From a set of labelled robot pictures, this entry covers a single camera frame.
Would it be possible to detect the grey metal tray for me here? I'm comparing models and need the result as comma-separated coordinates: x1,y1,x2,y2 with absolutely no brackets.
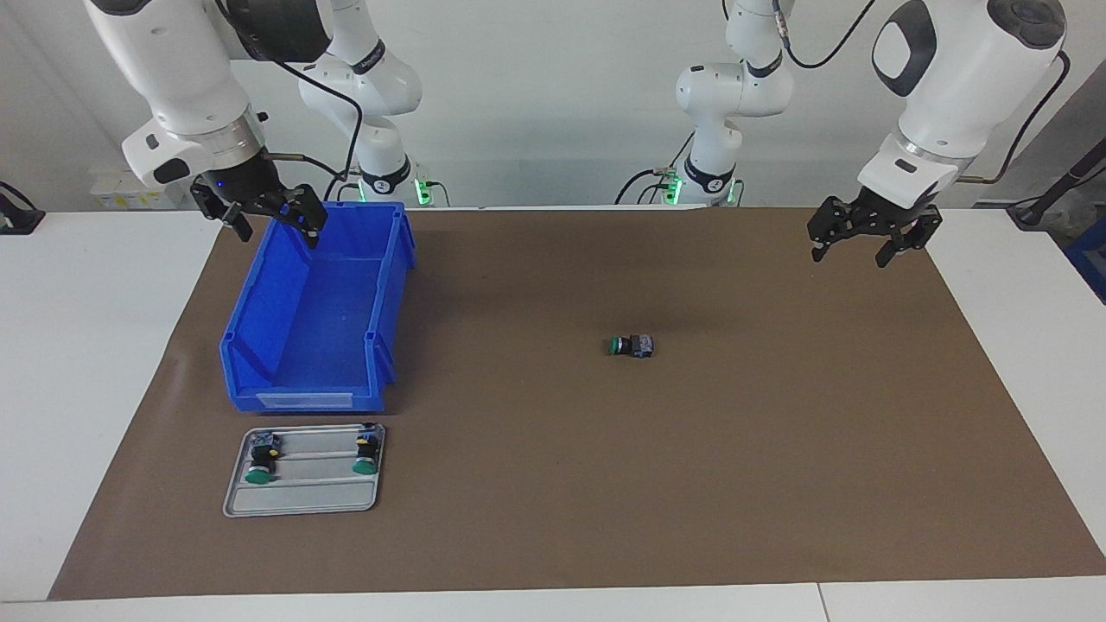
223,422,387,518

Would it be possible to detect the blue plastic storage bin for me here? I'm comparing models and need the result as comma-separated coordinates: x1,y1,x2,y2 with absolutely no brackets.
219,201,417,413

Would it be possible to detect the black table clamp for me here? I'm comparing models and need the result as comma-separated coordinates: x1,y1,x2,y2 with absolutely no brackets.
0,181,46,236

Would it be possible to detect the black stand pole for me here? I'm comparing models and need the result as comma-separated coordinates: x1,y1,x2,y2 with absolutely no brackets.
1007,138,1106,227

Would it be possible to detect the green push button white block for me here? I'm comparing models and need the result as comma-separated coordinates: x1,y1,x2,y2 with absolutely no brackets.
245,430,283,485

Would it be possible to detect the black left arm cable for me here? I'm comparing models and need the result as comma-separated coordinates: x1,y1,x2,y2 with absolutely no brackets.
772,0,1072,184

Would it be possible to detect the green push button yellow ring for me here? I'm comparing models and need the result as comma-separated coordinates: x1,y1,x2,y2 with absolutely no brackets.
352,423,384,476

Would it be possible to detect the black left base cable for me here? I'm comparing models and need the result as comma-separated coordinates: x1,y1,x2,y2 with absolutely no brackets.
615,130,696,206

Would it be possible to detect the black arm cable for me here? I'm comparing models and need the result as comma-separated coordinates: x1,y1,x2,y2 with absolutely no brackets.
216,0,364,201
772,0,1072,184

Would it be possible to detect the blue crate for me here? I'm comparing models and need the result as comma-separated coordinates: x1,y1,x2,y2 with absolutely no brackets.
1065,220,1106,303

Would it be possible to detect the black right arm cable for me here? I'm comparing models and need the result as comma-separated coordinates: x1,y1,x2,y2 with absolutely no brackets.
216,0,364,201

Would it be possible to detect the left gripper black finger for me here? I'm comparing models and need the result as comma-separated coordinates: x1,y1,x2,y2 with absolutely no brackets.
874,223,920,269
808,197,856,262

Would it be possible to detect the brown table mat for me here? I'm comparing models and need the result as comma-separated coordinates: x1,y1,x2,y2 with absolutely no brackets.
48,206,1106,601

